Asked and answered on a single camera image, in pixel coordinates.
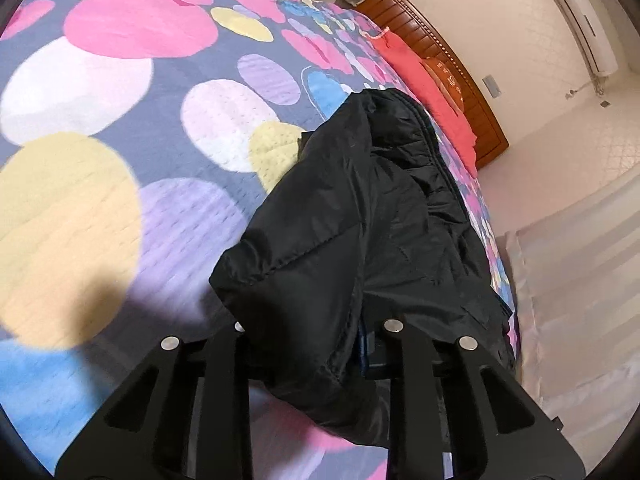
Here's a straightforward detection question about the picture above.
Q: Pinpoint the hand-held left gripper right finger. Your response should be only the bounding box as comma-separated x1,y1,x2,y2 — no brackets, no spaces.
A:
357,317,586,480

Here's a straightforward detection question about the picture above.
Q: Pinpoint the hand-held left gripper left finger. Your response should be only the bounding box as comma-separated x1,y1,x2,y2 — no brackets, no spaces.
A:
54,321,253,480

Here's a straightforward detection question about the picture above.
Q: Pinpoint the black puffer jacket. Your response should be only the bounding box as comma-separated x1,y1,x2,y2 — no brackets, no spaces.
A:
209,87,516,448

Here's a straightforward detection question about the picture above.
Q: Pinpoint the orange printed cushion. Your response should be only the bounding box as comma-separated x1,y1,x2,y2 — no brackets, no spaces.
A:
421,56,468,111

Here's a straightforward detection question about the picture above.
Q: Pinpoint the red pillow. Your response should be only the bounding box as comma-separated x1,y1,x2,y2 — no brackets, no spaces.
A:
372,30,478,171

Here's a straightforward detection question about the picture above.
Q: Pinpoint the polka dot bedspread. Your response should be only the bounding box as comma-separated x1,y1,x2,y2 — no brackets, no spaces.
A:
0,0,521,480

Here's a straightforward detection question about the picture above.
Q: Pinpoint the wooden bed headboard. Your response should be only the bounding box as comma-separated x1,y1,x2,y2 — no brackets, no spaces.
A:
357,0,510,170

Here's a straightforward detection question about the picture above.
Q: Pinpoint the white air conditioner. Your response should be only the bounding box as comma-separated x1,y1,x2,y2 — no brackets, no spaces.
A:
544,0,618,78

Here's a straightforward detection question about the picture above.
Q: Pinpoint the air conditioner hose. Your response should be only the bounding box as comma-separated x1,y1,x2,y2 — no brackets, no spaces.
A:
565,72,609,99

